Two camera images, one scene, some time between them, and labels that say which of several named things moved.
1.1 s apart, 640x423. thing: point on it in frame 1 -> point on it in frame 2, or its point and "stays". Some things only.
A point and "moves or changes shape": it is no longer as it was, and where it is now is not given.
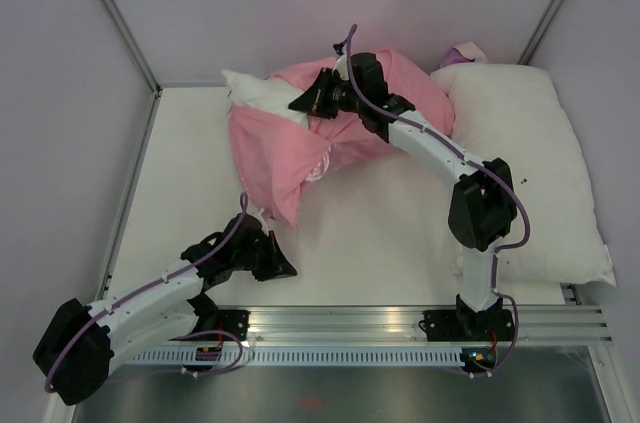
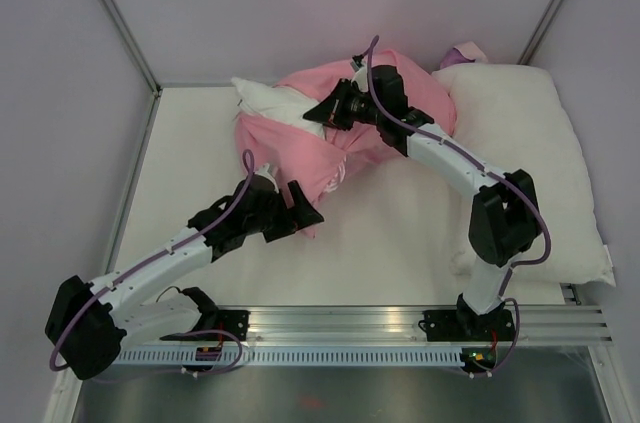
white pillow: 264,94 moves or changes shape
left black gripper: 277,265 -> 296,218
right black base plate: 468,326 stays
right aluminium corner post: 556,2 stays
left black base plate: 234,322 stays
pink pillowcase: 279,156 moves or changes shape
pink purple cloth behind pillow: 466,52 stays
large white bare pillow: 512,113 stays
